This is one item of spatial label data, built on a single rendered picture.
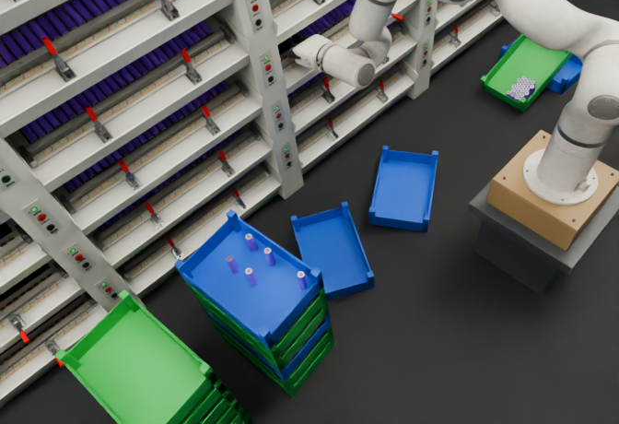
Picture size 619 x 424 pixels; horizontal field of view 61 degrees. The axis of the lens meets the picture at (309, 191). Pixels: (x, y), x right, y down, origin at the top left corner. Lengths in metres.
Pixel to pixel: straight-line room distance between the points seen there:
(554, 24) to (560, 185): 0.47
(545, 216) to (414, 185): 0.60
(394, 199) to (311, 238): 0.33
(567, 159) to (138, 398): 1.15
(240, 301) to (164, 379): 0.24
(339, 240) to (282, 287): 0.56
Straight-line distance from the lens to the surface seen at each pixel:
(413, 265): 1.79
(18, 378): 1.85
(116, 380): 1.35
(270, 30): 1.48
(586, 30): 1.29
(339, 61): 1.47
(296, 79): 1.65
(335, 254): 1.81
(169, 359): 1.32
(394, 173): 2.00
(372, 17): 1.32
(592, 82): 1.24
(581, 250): 1.59
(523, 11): 1.22
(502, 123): 2.21
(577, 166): 1.46
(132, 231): 1.66
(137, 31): 1.29
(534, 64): 2.37
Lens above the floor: 1.58
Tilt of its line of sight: 53 degrees down
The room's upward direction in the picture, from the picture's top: 10 degrees counter-clockwise
